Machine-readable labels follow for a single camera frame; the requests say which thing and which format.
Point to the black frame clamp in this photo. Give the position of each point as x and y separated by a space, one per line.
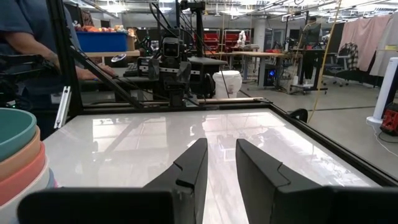
300 113

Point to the black desk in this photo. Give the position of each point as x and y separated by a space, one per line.
308 62

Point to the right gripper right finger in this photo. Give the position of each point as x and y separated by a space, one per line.
264 186

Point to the long wooden table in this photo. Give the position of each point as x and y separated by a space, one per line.
261 53

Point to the black metal table frame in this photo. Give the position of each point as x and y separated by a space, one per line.
342 151

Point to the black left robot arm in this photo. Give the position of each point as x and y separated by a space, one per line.
202 81

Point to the red storage bins rack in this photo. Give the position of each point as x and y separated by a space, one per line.
211 39

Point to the white hanging cloth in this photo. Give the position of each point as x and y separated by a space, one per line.
388 46

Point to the computer tower with blue light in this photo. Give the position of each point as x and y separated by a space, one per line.
270 74

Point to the light orange bowl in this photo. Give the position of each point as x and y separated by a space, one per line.
21 155

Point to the pink hanging curtain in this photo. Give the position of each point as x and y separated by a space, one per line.
367 40

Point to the black office chair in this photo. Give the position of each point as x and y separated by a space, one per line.
335 70

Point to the wooden shelf board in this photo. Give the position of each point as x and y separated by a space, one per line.
124 53

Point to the cream white bowl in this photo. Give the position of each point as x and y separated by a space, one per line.
7 213

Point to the person's forearm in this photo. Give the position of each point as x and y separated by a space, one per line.
28 43

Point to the blue storage bin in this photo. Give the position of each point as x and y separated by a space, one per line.
102 42

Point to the green bowl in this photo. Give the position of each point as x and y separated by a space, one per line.
12 130

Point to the person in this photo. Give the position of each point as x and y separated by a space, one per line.
25 15

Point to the white metal bracket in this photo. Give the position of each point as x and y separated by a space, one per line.
63 105

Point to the round black speaker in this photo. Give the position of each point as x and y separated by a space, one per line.
118 60

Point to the person's hand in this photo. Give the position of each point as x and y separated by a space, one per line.
93 73

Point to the small white robot figure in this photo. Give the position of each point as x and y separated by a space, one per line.
242 39

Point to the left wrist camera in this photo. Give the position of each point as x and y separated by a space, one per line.
171 48

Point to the black upright camera post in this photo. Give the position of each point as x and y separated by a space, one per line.
199 31

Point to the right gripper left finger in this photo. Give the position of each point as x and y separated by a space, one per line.
192 174

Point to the black monitor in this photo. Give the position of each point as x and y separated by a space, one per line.
311 34

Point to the blue bowl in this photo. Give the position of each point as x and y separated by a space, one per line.
51 180

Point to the white tower fan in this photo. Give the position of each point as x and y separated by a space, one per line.
385 87

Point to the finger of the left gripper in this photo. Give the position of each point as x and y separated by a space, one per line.
181 98
173 98

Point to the plaid garment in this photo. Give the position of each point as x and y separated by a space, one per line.
348 56

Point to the red bowl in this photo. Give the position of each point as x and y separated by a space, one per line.
21 180

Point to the white bucket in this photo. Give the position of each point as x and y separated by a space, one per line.
230 84

